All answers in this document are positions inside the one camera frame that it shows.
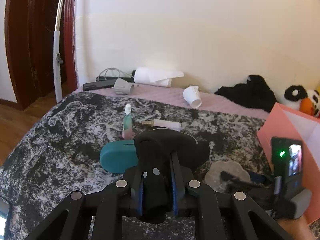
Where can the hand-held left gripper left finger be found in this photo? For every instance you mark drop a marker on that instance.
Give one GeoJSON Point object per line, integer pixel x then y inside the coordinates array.
{"type": "Point", "coordinates": [140, 197]}

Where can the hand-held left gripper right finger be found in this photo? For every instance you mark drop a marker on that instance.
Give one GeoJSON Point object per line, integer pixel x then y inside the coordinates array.
{"type": "Point", "coordinates": [175, 192]}

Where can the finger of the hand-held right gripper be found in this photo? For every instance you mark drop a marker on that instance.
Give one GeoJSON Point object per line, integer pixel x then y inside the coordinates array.
{"type": "Point", "coordinates": [257, 177]}
{"type": "Point", "coordinates": [232, 177]}

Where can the clear flower-shaped plastic container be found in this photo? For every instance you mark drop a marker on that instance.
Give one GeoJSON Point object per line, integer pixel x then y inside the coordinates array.
{"type": "Point", "coordinates": [225, 166]}

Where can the pink cardboard box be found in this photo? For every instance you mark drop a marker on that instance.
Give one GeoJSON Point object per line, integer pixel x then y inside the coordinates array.
{"type": "Point", "coordinates": [275, 122]}

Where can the black cloth pouch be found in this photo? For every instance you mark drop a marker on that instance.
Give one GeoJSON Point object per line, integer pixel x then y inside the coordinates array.
{"type": "Point", "coordinates": [165, 145]}

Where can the white bottle brown tip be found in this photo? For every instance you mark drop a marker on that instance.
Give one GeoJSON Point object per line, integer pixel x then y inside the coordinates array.
{"type": "Point", "coordinates": [167, 124]}

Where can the green pink gradient bottle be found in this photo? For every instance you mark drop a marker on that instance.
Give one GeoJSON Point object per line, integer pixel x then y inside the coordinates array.
{"type": "Point", "coordinates": [128, 125]}

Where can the person's right forearm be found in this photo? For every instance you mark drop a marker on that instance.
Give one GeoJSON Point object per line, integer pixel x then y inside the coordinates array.
{"type": "Point", "coordinates": [297, 230]}

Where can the teal pencil case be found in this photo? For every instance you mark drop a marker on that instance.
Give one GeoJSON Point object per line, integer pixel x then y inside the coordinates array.
{"type": "Point", "coordinates": [115, 155]}

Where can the black white plush orange beak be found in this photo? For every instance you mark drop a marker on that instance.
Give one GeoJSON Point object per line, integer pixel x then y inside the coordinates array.
{"type": "Point", "coordinates": [292, 93]}

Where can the panda plush toy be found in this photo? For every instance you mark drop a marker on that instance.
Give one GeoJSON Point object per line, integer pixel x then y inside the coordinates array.
{"type": "Point", "coordinates": [314, 97]}

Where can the black clothes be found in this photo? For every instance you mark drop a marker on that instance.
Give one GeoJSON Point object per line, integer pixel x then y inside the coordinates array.
{"type": "Point", "coordinates": [252, 92]}

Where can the yellow plush toy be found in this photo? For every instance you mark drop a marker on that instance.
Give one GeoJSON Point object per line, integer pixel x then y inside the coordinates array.
{"type": "Point", "coordinates": [318, 88]}

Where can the white paper cup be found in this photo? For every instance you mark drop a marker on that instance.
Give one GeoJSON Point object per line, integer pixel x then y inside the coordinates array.
{"type": "Point", "coordinates": [191, 95]}

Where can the pink quilted blanket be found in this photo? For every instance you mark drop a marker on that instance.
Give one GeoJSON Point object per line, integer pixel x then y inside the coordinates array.
{"type": "Point", "coordinates": [162, 97]}

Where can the grey plastic cup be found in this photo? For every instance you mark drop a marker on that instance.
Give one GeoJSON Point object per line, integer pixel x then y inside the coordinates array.
{"type": "Point", "coordinates": [122, 86]}

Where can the black flat case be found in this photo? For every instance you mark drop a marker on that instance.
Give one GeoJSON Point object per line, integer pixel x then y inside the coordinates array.
{"type": "Point", "coordinates": [97, 85]}

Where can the white toilet paper roll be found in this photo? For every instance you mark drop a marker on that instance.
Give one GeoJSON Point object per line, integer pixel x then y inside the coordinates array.
{"type": "Point", "coordinates": [145, 75]}

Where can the black power strip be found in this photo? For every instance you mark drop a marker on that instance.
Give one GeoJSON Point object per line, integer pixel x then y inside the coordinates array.
{"type": "Point", "coordinates": [105, 79]}

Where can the black screen device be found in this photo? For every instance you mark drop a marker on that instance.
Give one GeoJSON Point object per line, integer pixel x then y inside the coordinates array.
{"type": "Point", "coordinates": [3, 217]}

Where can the white metal mop pole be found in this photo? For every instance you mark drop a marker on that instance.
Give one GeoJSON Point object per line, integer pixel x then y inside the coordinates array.
{"type": "Point", "coordinates": [57, 55]}

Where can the dark red door frame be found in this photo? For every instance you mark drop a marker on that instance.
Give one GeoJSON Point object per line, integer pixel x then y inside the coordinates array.
{"type": "Point", "coordinates": [25, 42]}

